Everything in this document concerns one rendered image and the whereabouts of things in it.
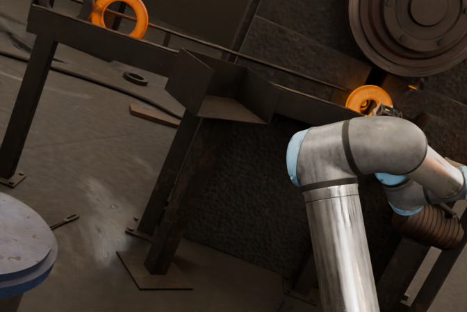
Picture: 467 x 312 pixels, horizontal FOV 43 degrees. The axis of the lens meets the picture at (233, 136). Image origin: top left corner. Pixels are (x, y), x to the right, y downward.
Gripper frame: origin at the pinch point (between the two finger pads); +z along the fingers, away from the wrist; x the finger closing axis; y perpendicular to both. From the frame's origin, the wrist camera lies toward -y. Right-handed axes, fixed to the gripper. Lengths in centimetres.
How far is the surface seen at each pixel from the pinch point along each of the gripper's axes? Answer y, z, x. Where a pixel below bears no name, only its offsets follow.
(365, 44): 14.6, 13.2, 11.5
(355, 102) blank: -4.4, 9.5, 5.6
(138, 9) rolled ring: -4, 9, 85
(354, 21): 19.8, 14.8, 18.4
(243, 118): -8.3, -22.9, 41.4
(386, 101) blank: -0.3, 10.8, -4.2
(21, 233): -1, -101, 76
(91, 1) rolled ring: -7, 8, 101
